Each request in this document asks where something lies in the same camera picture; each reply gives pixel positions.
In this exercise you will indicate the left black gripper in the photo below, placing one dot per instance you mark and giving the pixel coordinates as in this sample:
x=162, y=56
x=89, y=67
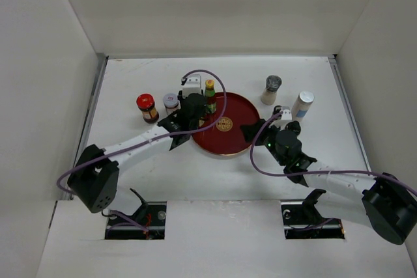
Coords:
x=181, y=99

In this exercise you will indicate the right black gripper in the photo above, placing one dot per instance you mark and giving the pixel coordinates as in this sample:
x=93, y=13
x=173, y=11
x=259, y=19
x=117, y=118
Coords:
x=249, y=131

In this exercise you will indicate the green label sauce bottle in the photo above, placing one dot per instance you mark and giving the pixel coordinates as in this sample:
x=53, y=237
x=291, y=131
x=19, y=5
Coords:
x=210, y=95

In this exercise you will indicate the silver lid spice jar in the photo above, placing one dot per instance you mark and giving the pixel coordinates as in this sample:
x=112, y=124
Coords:
x=171, y=103

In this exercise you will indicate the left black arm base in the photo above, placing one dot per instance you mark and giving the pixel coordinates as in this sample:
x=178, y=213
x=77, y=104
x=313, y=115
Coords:
x=146, y=223

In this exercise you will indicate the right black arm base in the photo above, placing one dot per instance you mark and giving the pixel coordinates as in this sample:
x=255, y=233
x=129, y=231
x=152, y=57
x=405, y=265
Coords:
x=302, y=221

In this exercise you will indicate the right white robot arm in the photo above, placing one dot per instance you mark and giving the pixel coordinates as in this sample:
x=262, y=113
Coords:
x=376, y=200

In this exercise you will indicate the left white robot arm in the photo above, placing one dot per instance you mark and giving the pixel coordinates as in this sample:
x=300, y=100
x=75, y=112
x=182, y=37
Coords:
x=95, y=179

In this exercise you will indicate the red round tray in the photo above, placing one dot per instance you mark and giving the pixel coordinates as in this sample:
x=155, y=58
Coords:
x=225, y=137

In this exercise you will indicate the black cap pepper bottle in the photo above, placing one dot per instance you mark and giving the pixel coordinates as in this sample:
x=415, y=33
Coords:
x=294, y=127

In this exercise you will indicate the red lid sauce jar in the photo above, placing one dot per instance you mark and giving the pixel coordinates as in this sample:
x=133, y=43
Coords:
x=146, y=104

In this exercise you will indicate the grey cap salt grinder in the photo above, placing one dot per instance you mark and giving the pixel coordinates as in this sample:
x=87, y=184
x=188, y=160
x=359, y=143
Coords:
x=273, y=83

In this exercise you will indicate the white blue cylinder shaker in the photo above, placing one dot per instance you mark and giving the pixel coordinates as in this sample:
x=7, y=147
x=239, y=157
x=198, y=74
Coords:
x=301, y=105

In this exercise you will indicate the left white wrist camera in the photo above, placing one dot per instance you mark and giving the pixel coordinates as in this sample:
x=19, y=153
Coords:
x=190, y=85

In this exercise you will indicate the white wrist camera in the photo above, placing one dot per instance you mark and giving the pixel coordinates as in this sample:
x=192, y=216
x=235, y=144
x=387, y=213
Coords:
x=285, y=115
x=190, y=85

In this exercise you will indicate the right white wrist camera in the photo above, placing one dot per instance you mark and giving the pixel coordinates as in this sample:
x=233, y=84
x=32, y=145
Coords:
x=285, y=115

